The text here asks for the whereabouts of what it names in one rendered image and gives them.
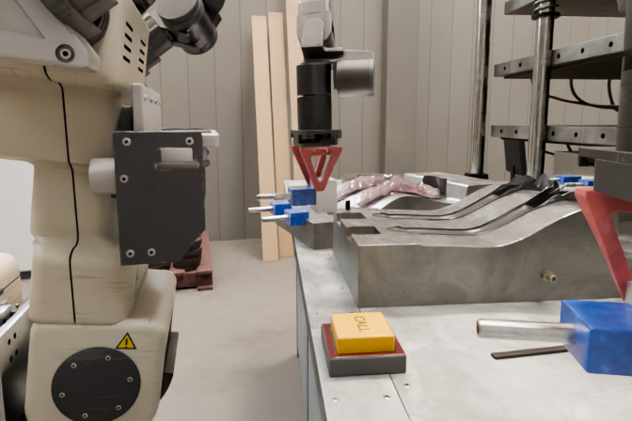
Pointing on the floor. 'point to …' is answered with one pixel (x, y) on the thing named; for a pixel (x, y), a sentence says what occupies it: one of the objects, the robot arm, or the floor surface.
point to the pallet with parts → (203, 278)
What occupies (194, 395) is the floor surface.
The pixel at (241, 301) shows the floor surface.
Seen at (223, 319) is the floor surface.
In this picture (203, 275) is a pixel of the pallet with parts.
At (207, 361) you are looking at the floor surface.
